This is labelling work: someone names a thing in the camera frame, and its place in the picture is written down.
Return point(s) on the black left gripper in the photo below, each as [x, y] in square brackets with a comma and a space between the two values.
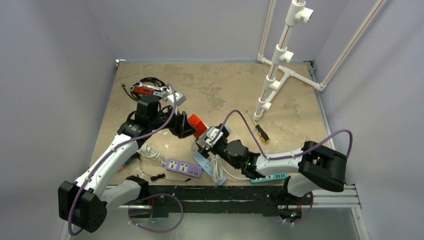
[181, 127]

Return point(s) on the red cube socket adapter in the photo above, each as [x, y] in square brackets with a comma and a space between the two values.
[198, 125]

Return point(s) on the white cube power socket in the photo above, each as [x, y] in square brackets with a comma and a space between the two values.
[200, 142]

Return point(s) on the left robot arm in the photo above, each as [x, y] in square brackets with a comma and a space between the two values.
[109, 165]

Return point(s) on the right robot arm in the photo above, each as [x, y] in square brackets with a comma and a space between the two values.
[314, 166]

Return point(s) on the light blue power strip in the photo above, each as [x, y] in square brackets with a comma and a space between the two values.
[214, 167]

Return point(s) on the yellow black screwdriver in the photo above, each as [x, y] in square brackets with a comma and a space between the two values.
[263, 135]

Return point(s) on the purple power strip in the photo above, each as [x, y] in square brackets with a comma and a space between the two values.
[184, 168]

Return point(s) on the teal power strip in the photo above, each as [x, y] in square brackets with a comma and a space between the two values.
[269, 178]

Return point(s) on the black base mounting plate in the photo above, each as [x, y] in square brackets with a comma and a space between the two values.
[268, 201]

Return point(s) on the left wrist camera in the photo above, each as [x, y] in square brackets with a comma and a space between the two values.
[177, 98]

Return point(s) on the red handled adjustable wrench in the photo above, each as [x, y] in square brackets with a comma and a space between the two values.
[145, 89]

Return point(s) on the aluminium frame rail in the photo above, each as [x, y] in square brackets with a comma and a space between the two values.
[321, 199]

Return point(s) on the white PVC pipe frame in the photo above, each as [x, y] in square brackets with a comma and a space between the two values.
[277, 75]

